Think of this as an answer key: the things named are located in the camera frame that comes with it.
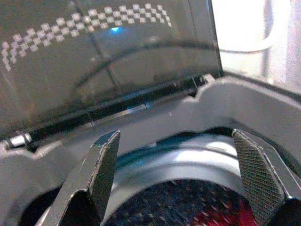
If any silver washer drum ring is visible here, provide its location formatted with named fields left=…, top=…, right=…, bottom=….
left=103, top=134, right=247, bottom=226

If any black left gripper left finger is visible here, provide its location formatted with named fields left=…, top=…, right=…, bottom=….
left=44, top=129, right=121, bottom=226

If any metal lid hinge pin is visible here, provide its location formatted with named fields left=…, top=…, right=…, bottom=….
left=8, top=132, right=32, bottom=148

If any red and black garment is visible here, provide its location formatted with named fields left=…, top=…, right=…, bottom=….
left=110, top=179, right=259, bottom=226

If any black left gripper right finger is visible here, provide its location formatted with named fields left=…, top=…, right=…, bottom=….
left=231, top=129, right=301, bottom=226

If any dark glass checker-print washer lid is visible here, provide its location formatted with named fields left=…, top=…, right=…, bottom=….
left=0, top=0, right=224, bottom=142

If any grey top-loading washing machine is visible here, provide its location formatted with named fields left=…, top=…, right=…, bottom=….
left=0, top=74, right=301, bottom=226

